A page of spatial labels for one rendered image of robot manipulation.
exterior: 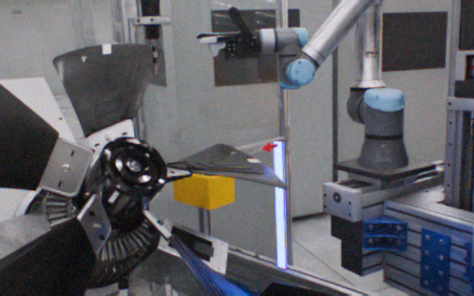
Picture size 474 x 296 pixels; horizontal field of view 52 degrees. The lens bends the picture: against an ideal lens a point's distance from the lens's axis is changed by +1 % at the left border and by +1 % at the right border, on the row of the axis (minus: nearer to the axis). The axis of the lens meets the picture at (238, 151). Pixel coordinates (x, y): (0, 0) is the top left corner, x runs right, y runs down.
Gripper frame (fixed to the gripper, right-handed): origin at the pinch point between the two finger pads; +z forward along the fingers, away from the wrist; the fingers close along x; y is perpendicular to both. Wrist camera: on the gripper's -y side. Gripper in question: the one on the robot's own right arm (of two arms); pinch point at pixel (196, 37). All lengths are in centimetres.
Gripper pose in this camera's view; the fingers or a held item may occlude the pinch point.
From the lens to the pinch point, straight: 157.2
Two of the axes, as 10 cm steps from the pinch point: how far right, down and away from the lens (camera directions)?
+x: -1.2, -3.2, 9.4
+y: 0.3, 9.5, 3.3
